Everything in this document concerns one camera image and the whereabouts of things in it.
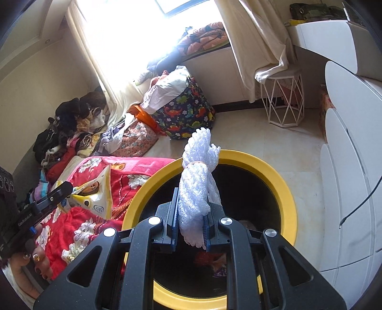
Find dark puffer jacket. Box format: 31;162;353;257
148;49;191;73

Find purple blue striped cloth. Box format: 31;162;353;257
30;179;57;206

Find beige and white clothes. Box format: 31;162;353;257
76;107;105;132

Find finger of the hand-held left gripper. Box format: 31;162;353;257
36;181;74;211

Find orange bag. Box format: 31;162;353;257
130;104;156;129

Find dinosaur print storage bag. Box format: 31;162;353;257
152;76;216;140

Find pile of dark clothes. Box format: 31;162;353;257
33;91;107;163

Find cream curtain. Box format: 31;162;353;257
66;0;150;126
215;0;299;102

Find lavender white cloth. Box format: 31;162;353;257
100;113;138;154

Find red plastic wrapper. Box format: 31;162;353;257
194;251;227;269

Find camouflage bag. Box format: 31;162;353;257
289;2;344;21

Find red floral blanket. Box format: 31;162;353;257
39;156;176;281

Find clear organizer box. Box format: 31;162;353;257
342;4;369;27

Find pink garment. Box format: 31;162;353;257
149;69;170;90

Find pink floral cloth bag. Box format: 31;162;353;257
112;121;159;157

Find person's left hand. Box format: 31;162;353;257
7;223;53;300

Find white foam net sleeve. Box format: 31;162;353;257
177;127;222;249

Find black cable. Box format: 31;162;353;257
339;128;382;229

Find yellow rimmed black trash bin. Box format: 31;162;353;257
121;150;298;310

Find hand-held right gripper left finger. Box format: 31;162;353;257
33;186;180;310

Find yellow snack packet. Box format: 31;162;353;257
60;165;113;219

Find orange patterned quilt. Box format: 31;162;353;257
177;21;230;56

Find pale green cloth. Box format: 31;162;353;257
134;72;153;86

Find white wire stool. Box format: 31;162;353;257
260;66;304;128

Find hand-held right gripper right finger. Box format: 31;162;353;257
203;201;348;310

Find red cloth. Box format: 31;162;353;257
45;147;76;182

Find leopard print cloth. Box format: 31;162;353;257
67;133;93;157

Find dark framed window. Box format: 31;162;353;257
76;0;221;78

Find white vanity table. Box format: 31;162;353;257
288;20;371;78

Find white drawer cabinet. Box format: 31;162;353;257
318;60;382;273

